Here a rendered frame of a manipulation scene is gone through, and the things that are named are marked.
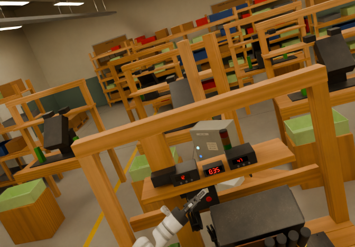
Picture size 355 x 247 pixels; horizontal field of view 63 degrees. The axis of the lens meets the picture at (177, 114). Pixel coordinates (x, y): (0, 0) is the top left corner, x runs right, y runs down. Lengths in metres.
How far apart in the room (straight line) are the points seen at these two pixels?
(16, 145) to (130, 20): 6.53
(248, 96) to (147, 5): 10.00
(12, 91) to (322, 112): 5.87
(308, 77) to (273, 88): 0.20
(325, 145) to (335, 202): 0.41
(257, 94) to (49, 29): 11.67
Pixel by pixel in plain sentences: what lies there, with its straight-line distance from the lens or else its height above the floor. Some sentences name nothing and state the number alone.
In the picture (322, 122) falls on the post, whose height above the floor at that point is 1.62.
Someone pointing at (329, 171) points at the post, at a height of 1.28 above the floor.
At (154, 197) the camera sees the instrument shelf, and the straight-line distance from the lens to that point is 1.74.
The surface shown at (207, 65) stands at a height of 0.92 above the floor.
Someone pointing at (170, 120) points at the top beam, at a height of 1.91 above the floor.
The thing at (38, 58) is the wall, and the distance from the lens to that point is 13.37.
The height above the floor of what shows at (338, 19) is 1.13.
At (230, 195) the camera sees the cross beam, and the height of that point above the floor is 1.25.
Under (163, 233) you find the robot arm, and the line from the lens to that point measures 1.21.
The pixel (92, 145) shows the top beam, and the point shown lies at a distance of 1.77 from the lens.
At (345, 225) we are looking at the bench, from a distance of 2.29.
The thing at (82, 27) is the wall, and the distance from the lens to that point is 12.29.
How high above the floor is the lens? 2.43
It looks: 18 degrees down
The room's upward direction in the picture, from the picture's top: 19 degrees counter-clockwise
